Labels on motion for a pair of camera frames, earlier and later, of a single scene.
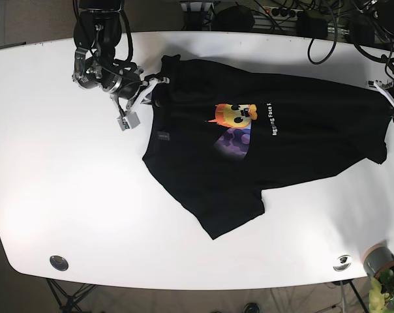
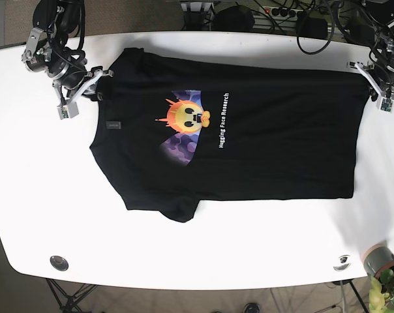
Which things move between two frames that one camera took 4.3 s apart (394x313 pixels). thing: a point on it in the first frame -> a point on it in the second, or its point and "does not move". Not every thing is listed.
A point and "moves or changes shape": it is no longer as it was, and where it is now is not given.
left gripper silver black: x=384 y=88 -> x=386 y=80
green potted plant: x=387 y=293 does not move
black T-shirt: x=219 y=135 moves or changes shape
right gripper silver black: x=130 y=94 -> x=70 y=97
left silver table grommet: x=59 y=263 does not move
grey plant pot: x=379 y=258 does not move
